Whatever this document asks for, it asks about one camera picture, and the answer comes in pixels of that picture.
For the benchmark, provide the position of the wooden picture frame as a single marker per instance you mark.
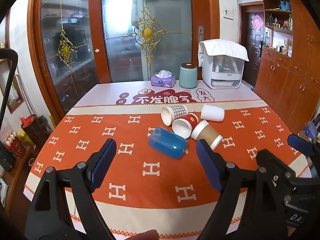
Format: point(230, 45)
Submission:
point(16, 97)

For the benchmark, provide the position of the white wall switch panel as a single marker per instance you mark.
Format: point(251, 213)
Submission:
point(228, 13)

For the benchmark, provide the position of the wooden wall cabinet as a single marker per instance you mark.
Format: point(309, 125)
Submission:
point(287, 80)

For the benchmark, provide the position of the blue box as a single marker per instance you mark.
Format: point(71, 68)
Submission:
point(285, 5)

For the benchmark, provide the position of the purple tissue box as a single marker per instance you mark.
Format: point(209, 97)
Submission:
point(162, 81)

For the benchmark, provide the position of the white countertop appliance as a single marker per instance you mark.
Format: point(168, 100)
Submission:
point(222, 75)

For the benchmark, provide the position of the wooden framed glass door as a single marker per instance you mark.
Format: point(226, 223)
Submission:
point(150, 17)
point(65, 30)

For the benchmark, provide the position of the red paper cup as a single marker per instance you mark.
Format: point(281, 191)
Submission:
point(186, 125)

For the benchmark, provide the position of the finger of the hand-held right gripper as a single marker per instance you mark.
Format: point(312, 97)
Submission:
point(277, 166)
point(301, 145)

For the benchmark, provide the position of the dark entrance door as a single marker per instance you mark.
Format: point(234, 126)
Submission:
point(253, 55)

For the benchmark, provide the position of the plain white paper cup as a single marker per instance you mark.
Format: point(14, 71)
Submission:
point(212, 113)

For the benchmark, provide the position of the pack of red cans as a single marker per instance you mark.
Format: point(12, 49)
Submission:
point(12, 142)

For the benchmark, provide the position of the red door decoration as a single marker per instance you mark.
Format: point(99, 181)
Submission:
point(257, 23)

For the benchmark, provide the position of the black basket with red filling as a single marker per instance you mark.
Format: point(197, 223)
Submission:
point(35, 130)

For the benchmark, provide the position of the checkered paper cup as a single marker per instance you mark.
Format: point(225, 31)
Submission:
point(175, 113)

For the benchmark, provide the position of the white folded towel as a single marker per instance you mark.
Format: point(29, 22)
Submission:
point(222, 48)

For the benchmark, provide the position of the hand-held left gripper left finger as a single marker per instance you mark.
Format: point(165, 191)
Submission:
point(103, 162)

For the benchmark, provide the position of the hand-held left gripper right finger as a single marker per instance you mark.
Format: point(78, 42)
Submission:
point(208, 166)

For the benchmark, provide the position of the blue plastic cup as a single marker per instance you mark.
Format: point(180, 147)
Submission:
point(167, 143)

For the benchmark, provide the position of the orange patterned tablecloth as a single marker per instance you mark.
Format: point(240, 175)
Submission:
point(150, 205)

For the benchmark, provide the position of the blue bag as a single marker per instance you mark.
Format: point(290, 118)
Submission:
point(312, 128)

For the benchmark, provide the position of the black metal chair frame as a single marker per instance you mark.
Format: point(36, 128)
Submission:
point(7, 80)

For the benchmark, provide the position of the brown sleeved paper cup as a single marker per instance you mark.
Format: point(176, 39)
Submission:
point(207, 135)

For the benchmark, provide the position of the person's left hand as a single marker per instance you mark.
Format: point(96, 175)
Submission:
point(142, 236)

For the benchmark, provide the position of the teal canister with brown lid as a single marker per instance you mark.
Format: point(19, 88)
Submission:
point(188, 76)

